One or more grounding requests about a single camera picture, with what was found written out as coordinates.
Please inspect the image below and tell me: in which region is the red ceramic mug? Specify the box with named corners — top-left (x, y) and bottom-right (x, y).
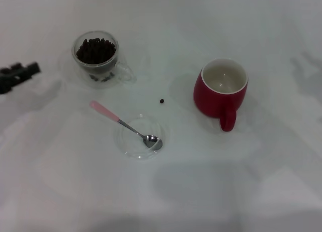
top-left (193, 57), bottom-right (249, 132)

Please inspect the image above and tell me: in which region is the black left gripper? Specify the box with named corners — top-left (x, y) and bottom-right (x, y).
top-left (0, 62), bottom-right (42, 95)

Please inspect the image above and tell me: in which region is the double-wall glass cup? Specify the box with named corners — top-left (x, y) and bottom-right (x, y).
top-left (71, 30), bottom-right (137, 90)

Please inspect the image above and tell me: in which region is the pink-handled metal spoon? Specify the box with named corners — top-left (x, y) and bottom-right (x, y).
top-left (89, 100), bottom-right (164, 151)

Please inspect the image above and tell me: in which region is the clear glass saucer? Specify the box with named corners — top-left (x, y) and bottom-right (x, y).
top-left (114, 113), bottom-right (170, 161)

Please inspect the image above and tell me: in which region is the coffee beans pile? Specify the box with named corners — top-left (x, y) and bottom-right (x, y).
top-left (76, 37), bottom-right (117, 65)

